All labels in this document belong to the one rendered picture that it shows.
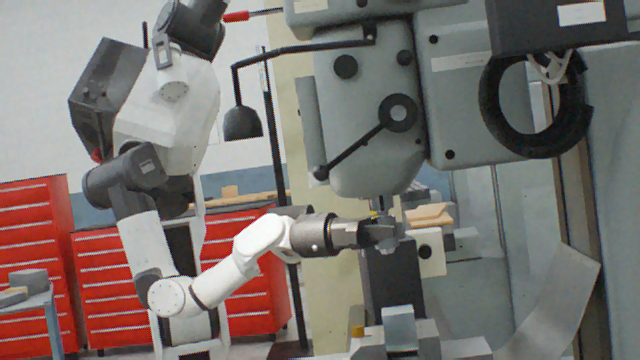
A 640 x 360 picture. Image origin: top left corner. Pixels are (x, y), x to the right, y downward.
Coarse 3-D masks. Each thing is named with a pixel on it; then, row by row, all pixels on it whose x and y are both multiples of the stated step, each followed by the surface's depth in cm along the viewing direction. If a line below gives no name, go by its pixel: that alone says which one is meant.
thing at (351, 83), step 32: (320, 32) 154; (352, 32) 151; (384, 32) 151; (320, 64) 154; (352, 64) 151; (384, 64) 151; (416, 64) 153; (320, 96) 155; (352, 96) 152; (384, 96) 152; (416, 96) 152; (352, 128) 152; (384, 128) 152; (416, 128) 152; (352, 160) 153; (384, 160) 153; (416, 160) 154; (352, 192) 157; (384, 192) 156
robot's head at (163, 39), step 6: (162, 36) 181; (156, 42) 180; (162, 42) 181; (168, 42) 180; (156, 48) 179; (168, 48) 179; (156, 54) 179; (168, 54) 178; (156, 60) 178; (168, 60) 177; (156, 66) 177; (162, 66) 177; (168, 66) 177
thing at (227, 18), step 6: (234, 12) 171; (240, 12) 171; (246, 12) 170; (252, 12) 171; (258, 12) 171; (264, 12) 171; (270, 12) 171; (276, 12) 171; (282, 12) 171; (222, 18) 171; (228, 18) 171; (234, 18) 171; (240, 18) 171; (246, 18) 171
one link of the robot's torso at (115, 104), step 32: (96, 64) 190; (128, 64) 191; (192, 64) 193; (96, 96) 186; (128, 96) 187; (160, 96) 188; (192, 96) 189; (96, 128) 191; (128, 128) 184; (160, 128) 183; (192, 128) 188; (96, 160) 198; (160, 160) 188; (192, 160) 192
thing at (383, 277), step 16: (400, 240) 196; (368, 256) 195; (384, 256) 195; (400, 256) 195; (416, 256) 196; (368, 272) 195; (384, 272) 195; (400, 272) 195; (416, 272) 196; (368, 288) 200; (384, 288) 195; (400, 288) 196; (416, 288) 196; (368, 304) 206; (384, 304) 196; (400, 304) 196; (416, 304) 196
